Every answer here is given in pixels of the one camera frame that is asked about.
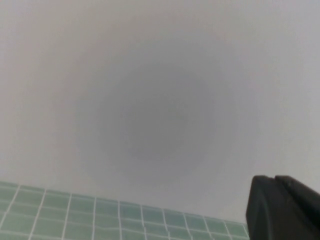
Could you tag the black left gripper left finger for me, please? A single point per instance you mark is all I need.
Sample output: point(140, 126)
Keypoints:
point(270, 215)

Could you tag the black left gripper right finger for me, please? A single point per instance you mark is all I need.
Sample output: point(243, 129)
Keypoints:
point(300, 193)

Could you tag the green white checked tablecloth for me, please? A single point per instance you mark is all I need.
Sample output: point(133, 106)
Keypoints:
point(75, 217)

